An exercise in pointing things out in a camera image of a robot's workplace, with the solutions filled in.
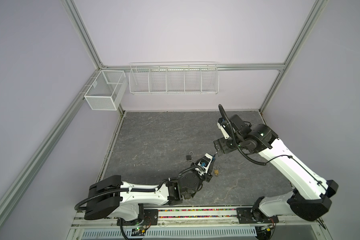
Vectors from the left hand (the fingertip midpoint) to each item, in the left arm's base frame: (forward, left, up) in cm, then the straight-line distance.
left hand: (211, 159), depth 69 cm
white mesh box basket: (+53, +62, +1) cm, 82 cm away
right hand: (+6, -7, +3) cm, 10 cm away
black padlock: (+13, +9, -23) cm, 28 cm away
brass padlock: (+3, -7, -23) cm, 24 cm away
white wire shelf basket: (+62, +16, +3) cm, 64 cm away
